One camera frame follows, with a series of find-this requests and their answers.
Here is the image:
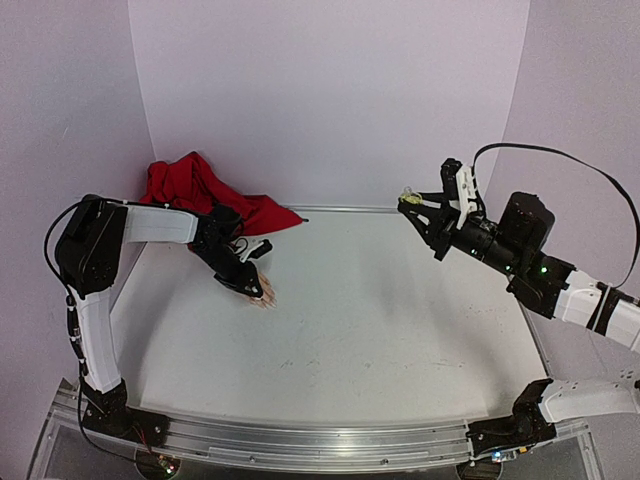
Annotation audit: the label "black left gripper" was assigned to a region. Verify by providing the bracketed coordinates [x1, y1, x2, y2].
[193, 242, 265, 298]

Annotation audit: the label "yellow nail polish bottle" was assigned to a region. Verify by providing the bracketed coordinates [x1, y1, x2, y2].
[398, 186, 423, 205]

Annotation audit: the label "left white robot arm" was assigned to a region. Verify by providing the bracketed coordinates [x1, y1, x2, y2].
[44, 195, 272, 447]

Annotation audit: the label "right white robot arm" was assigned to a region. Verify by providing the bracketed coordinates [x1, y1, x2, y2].
[398, 192, 639, 461]

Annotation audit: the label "mannequin hand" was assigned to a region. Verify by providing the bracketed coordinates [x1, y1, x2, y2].
[247, 273, 277, 309]

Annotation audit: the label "red cloth garment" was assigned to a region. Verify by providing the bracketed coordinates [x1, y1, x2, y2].
[124, 152, 303, 260]

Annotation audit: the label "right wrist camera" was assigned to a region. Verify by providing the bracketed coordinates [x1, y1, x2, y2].
[440, 158, 481, 230]

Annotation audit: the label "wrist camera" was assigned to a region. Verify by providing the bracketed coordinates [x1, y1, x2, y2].
[440, 158, 481, 230]
[235, 238, 273, 262]

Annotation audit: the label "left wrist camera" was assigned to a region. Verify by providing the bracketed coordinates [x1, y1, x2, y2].
[235, 238, 273, 262]

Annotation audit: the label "right black camera cable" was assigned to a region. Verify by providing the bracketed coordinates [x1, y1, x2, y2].
[472, 142, 640, 289]

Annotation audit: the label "aluminium front rail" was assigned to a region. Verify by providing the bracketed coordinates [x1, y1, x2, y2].
[28, 382, 602, 479]

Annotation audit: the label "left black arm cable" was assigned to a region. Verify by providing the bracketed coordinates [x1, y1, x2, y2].
[42, 199, 86, 301]

